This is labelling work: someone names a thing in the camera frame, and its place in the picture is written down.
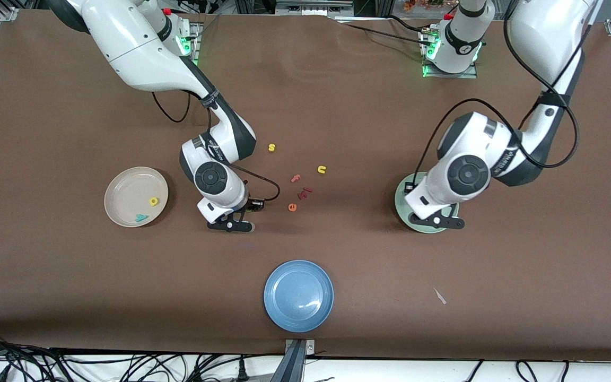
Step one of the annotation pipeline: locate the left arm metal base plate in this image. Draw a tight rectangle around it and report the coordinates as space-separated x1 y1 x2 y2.
421 27 479 79

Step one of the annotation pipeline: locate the beige brown plate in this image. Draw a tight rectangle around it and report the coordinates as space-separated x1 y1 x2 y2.
103 167 169 228

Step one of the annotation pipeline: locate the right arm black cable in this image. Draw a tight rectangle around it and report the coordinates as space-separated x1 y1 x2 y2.
151 88 281 203

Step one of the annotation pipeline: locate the brown table cover sheet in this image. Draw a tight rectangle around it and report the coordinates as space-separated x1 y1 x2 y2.
0 10 611 362

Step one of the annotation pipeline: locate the blue plate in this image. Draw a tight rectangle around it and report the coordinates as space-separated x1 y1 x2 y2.
263 259 335 333

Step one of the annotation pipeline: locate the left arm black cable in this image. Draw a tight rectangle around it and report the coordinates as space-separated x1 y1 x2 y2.
417 11 579 186

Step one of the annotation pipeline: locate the pale green plate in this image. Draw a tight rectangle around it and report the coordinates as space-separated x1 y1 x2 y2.
394 171 460 235

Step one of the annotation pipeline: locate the aluminium profile bar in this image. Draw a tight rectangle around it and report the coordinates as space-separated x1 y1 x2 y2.
271 338 317 382

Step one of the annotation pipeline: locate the orange decoration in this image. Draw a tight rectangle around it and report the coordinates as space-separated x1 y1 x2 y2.
404 0 444 12

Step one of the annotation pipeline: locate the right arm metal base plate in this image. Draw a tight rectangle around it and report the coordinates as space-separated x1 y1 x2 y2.
176 21 201 68

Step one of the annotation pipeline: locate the grey metal box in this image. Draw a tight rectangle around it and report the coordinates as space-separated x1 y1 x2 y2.
275 0 355 16

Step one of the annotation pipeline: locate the black base cable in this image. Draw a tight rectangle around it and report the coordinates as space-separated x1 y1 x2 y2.
337 15 431 46

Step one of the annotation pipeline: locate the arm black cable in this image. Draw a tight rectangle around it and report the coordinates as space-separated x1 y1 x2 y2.
417 11 579 186
151 88 281 203

